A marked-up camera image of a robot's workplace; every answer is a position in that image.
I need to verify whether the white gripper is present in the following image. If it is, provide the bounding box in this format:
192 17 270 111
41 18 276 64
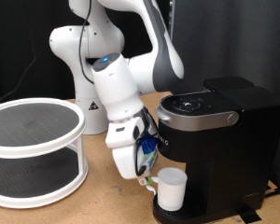
111 144 149 187

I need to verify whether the white plastic mug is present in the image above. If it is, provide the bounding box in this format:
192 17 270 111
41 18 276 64
146 167 189 212

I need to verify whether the silver Keurig lid handle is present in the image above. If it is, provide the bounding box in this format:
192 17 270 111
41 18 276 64
154 105 240 132

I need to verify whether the black Keurig drip tray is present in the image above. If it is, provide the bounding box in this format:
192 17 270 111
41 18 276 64
152 186 207 224

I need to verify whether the black Keurig coffee machine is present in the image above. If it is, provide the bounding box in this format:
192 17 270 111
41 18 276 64
152 76 280 224

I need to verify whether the white two-tier turntable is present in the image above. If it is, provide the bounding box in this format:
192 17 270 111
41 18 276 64
0 97 89 209

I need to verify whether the black tape strip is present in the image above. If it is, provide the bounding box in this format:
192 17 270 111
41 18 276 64
264 186 280 200
237 203 263 224

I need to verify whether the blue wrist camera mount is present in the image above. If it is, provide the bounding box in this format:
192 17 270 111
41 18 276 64
135 133 161 176

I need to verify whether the thin black hanging cable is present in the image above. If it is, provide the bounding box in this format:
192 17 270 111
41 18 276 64
0 0 37 104

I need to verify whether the grey metal frame post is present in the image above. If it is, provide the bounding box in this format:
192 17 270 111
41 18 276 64
169 0 175 41

